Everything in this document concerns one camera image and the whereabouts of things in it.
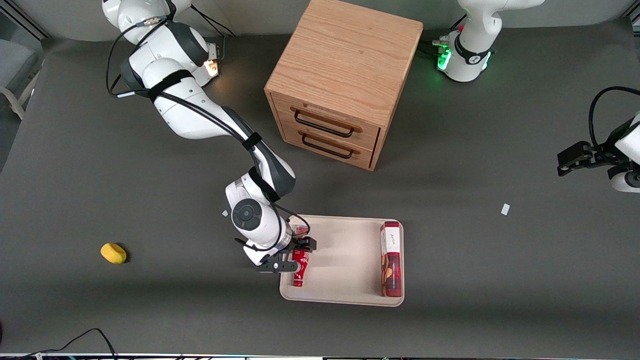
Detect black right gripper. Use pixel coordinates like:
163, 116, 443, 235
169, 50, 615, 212
243, 237, 318, 274

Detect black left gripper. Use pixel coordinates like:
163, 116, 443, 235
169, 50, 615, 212
557, 131, 626, 177

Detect beige plastic tray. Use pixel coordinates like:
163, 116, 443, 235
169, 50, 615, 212
279, 214, 406, 307

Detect red cookie box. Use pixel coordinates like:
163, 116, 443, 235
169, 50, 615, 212
380, 220, 404, 298

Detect wooden drawer front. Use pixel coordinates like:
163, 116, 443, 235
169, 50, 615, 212
272, 92, 382, 152
281, 123, 377, 171

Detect yellow lemon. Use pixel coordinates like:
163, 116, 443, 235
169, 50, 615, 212
100, 242, 128, 265

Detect wooden drawer cabinet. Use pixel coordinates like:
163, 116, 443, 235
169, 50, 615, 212
264, 0, 424, 172

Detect grey chair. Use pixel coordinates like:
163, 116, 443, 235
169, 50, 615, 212
0, 38, 42, 121

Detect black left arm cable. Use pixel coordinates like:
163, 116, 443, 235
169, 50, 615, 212
588, 86, 640, 149

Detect black metal drawer handle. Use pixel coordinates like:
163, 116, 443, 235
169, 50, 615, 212
301, 132, 355, 160
293, 110, 356, 139

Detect black base cables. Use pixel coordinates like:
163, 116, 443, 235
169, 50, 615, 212
189, 6, 237, 60
419, 14, 468, 60

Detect black cable on floor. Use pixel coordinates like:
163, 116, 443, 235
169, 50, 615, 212
0, 327, 119, 360

